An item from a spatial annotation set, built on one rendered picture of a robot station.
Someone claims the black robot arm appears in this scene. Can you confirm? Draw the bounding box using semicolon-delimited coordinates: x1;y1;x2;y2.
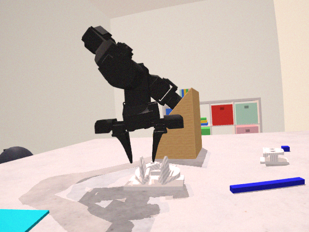
81;26;182;132

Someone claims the white housing plate with two holes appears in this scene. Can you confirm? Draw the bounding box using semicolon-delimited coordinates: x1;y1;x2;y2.
263;147;284;158

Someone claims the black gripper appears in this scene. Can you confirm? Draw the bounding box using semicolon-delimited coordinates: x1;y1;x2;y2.
95;90;184;163

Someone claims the cyan flat plate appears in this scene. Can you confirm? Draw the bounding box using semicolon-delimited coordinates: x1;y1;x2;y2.
0;209;50;232

